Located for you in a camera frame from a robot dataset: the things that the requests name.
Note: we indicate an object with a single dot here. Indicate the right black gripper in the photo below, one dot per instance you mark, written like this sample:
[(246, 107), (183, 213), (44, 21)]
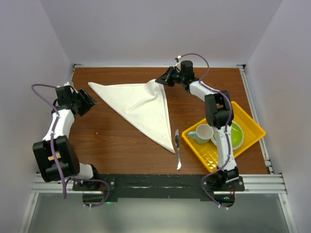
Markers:
[(165, 78)]

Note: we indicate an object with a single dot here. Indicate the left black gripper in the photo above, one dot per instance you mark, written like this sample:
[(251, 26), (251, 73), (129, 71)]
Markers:
[(88, 101)]

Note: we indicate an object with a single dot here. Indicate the white cloth napkin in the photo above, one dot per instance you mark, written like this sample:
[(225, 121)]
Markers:
[(143, 105)]

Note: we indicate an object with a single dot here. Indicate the silver table knife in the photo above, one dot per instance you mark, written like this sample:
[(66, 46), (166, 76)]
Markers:
[(176, 137)]

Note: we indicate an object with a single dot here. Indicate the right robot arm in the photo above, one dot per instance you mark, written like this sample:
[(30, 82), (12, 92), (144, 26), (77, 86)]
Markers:
[(219, 115)]

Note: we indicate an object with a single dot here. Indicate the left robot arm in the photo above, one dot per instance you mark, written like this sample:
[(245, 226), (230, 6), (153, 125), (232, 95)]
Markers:
[(55, 149)]

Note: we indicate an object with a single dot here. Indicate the light blue mug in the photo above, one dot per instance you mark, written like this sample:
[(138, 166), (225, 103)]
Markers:
[(202, 134)]

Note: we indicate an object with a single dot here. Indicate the yellow plastic tray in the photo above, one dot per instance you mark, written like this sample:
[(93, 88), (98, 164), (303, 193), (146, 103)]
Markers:
[(243, 121)]

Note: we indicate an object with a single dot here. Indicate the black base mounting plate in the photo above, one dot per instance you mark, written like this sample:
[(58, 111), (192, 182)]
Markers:
[(171, 186)]

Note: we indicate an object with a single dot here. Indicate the green plate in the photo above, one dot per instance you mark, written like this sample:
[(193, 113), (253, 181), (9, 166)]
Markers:
[(237, 135)]

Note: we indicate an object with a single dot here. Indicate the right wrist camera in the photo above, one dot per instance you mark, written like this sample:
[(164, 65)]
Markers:
[(178, 62)]

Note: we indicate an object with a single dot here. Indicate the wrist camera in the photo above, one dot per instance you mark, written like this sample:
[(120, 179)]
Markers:
[(178, 62), (66, 84)]

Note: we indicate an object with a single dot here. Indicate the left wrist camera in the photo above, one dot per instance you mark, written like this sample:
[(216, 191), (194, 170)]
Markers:
[(66, 84)]

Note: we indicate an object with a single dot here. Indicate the aluminium table frame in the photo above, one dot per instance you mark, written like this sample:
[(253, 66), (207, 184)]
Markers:
[(105, 139)]

